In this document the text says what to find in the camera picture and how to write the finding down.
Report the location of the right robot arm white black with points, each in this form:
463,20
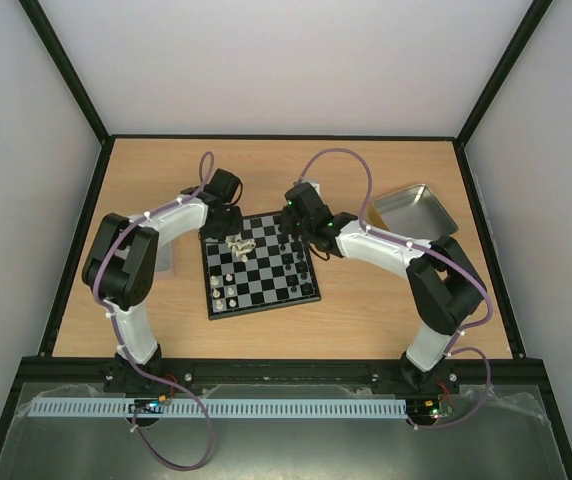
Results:
445,286

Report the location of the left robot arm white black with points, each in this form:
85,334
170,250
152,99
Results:
120,270

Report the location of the row of black chess pieces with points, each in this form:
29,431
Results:
296,268

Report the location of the black grey chessboard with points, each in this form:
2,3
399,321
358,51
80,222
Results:
260,283

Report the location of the gold metal tin box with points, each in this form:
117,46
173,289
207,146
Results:
414,211

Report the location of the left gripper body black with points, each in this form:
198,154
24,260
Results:
228,226

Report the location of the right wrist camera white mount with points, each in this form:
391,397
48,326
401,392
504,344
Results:
313,183

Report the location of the silver metal tin lid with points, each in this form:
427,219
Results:
164,263

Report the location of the pile of white chess pieces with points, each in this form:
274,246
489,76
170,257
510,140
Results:
240,247

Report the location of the light blue cable duct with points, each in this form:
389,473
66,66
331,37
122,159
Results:
220,408

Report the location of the black aluminium frame rail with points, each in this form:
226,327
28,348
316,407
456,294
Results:
382,376

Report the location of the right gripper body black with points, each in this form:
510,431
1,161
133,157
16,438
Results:
292,221

